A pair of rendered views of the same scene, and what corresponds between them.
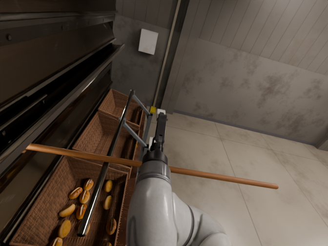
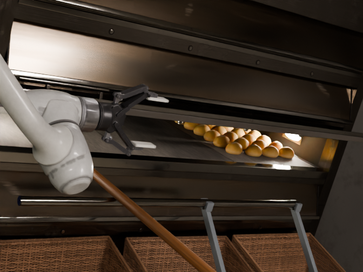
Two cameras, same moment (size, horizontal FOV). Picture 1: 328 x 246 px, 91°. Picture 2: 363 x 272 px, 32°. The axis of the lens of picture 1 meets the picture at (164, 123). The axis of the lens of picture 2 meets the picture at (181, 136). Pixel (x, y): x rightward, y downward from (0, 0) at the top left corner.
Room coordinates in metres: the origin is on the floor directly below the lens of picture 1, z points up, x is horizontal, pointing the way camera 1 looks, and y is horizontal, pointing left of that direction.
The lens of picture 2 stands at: (-0.28, -1.52, 1.87)
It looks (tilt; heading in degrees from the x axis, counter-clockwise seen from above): 13 degrees down; 60
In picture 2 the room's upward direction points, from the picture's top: 16 degrees clockwise
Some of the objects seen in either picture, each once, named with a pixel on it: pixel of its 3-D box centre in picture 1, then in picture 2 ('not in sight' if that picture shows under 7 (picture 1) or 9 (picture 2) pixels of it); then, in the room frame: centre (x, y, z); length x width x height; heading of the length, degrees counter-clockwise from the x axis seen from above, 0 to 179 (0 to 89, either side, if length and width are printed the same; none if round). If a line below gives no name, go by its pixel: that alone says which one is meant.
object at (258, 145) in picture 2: not in sight; (229, 132); (1.55, 1.22, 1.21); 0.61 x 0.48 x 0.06; 100
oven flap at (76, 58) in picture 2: (77, 44); (215, 81); (1.06, 0.69, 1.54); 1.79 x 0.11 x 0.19; 10
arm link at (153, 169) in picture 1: (153, 177); (83, 114); (0.28, -0.02, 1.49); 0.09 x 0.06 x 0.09; 100
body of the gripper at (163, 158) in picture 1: (155, 157); (108, 117); (0.35, 0.00, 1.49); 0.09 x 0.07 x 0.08; 10
